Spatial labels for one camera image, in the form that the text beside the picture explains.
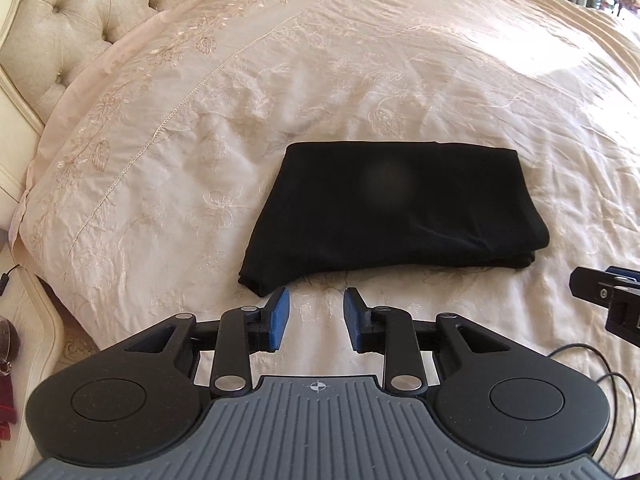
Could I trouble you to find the cream nightstand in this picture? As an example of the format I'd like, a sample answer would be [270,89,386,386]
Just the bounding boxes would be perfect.
[1,246,64,479]

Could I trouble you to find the beige tufted headboard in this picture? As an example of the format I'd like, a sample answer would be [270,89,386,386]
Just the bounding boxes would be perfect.
[0,0,266,126]

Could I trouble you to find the black pants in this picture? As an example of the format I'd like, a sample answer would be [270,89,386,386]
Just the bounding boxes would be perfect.
[239,141,550,297]

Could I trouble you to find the black cable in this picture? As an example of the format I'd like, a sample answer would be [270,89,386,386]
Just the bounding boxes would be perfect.
[546,342,640,466]

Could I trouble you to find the cream embroidered bedspread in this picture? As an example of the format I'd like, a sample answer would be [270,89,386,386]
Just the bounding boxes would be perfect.
[10,0,639,479]

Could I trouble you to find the red tassel item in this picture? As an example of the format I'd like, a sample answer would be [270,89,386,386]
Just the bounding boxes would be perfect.
[0,318,21,442]

